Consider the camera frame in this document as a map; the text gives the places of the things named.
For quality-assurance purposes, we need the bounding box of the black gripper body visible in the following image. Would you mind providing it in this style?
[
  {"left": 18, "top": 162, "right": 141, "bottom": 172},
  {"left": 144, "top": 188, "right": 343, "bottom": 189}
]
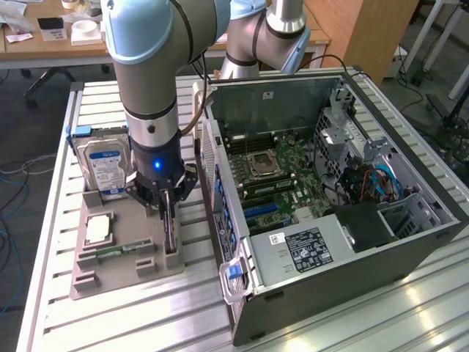
[{"left": 130, "top": 133, "right": 186, "bottom": 188}]

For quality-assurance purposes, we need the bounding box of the green graphics card black fan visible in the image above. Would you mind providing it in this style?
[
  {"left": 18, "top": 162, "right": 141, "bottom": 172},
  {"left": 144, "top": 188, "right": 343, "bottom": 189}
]
[{"left": 159, "top": 188, "right": 177, "bottom": 256}]

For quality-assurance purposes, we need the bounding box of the grey parts rack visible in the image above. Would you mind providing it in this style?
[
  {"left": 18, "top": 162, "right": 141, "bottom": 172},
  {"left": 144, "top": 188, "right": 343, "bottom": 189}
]
[{"left": 69, "top": 187, "right": 187, "bottom": 301}]

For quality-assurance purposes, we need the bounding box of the hard disk blue carrier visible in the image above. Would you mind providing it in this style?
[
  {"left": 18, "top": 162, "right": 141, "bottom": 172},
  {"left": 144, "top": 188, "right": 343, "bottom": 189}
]
[{"left": 64, "top": 123, "right": 133, "bottom": 202}]

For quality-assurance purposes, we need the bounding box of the silver CPU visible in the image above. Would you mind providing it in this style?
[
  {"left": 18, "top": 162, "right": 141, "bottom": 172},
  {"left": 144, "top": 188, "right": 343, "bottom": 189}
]
[{"left": 84, "top": 216, "right": 112, "bottom": 243}]

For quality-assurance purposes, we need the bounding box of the green RAM stick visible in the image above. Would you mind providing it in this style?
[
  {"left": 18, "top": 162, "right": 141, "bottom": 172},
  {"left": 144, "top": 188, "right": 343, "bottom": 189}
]
[{"left": 79, "top": 240, "right": 153, "bottom": 258}]

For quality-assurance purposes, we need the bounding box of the metal CPU socket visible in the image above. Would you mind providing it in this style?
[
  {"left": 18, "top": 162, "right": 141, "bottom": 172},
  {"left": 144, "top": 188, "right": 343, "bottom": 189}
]
[{"left": 245, "top": 150, "right": 282, "bottom": 181}]

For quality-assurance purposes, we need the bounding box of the blue expansion slot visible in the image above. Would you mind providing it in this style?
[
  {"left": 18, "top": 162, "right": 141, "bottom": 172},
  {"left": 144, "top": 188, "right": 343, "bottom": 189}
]
[{"left": 244, "top": 202, "right": 278, "bottom": 218}]

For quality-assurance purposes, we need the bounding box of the dark RAM stick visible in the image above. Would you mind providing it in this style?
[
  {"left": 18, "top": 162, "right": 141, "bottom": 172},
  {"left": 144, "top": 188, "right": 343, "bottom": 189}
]
[{"left": 243, "top": 177, "right": 297, "bottom": 195}]

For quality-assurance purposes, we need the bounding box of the grey power supply unit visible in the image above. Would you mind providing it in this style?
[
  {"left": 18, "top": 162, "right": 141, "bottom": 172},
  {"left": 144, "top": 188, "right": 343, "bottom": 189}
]
[{"left": 248, "top": 213, "right": 357, "bottom": 287}]

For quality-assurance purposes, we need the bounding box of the black chair base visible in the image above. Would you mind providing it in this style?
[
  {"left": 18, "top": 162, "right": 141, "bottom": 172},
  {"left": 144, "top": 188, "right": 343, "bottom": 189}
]
[{"left": 21, "top": 64, "right": 111, "bottom": 109}]

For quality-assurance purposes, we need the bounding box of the white flat box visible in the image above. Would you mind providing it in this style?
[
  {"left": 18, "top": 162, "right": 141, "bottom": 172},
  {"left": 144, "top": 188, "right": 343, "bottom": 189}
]
[{"left": 69, "top": 28, "right": 104, "bottom": 47}]

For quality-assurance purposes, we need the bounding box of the white tape roll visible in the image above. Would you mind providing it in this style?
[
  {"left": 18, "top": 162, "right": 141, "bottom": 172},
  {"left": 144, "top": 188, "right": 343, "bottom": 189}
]
[{"left": 73, "top": 20, "right": 98, "bottom": 37}]

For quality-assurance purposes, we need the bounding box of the wooden desk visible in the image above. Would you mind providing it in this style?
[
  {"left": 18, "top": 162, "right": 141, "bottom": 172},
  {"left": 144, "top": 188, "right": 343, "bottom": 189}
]
[{"left": 0, "top": 0, "right": 333, "bottom": 70}]

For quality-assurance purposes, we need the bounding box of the white box black top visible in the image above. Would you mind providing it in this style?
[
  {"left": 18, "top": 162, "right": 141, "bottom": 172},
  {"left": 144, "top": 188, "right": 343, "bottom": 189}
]
[{"left": 36, "top": 17, "right": 69, "bottom": 42}]

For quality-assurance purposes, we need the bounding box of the black silver PC case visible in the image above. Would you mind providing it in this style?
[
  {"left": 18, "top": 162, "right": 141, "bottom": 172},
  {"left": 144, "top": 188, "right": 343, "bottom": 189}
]
[{"left": 192, "top": 69, "right": 468, "bottom": 348}]

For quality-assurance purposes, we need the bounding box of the clear plastic bag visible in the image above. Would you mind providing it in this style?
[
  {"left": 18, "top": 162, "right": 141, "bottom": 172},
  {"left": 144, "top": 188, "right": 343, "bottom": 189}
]
[{"left": 0, "top": 0, "right": 36, "bottom": 34}]

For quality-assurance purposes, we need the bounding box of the silver disk bay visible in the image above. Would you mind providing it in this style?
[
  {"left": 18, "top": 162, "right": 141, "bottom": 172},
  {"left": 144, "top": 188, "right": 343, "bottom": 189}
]
[{"left": 376, "top": 191, "right": 445, "bottom": 240}]

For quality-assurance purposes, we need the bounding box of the white table leg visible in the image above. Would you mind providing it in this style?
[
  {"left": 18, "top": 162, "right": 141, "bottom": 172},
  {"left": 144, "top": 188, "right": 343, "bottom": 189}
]
[{"left": 401, "top": 0, "right": 446, "bottom": 74}]

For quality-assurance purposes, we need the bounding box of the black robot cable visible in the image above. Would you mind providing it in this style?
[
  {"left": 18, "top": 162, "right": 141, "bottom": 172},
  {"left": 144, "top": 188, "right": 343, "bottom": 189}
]
[{"left": 182, "top": 47, "right": 210, "bottom": 137}]

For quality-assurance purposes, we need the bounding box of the white floor cable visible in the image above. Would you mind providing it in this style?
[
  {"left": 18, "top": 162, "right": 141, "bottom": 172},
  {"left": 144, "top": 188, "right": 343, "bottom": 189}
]
[{"left": 0, "top": 153, "right": 59, "bottom": 175}]

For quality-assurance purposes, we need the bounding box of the blue floor cable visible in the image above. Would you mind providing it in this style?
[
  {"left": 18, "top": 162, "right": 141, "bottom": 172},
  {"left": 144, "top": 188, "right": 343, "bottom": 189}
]
[{"left": 0, "top": 175, "right": 32, "bottom": 316}]

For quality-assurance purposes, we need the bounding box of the thin black cable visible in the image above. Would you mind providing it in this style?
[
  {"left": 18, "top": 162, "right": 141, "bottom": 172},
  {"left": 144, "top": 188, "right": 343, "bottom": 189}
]
[{"left": 298, "top": 54, "right": 367, "bottom": 78}]

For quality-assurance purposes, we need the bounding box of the blue wire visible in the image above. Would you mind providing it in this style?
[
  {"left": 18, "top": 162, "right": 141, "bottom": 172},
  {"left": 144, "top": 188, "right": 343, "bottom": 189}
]
[{"left": 368, "top": 164, "right": 401, "bottom": 201}]

